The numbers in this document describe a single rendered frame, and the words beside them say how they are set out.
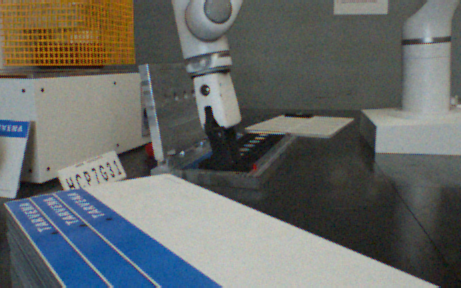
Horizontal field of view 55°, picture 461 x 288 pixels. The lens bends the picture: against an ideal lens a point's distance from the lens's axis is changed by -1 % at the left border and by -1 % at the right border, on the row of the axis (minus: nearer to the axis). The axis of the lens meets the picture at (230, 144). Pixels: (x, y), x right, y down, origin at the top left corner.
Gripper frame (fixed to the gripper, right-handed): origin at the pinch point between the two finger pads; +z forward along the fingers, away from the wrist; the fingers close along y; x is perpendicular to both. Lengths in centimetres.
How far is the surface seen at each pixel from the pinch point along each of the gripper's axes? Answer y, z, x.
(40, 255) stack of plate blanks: -54, -3, -5
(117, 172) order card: -10.8, -1.5, 16.9
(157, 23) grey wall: 225, -68, 111
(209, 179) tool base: -5.1, 3.1, 2.4
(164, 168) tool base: -3.5, 0.2, 11.5
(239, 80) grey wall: 233, -16, 62
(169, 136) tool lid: -1.1, -5.3, 10.2
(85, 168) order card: -18.4, -4.1, 17.5
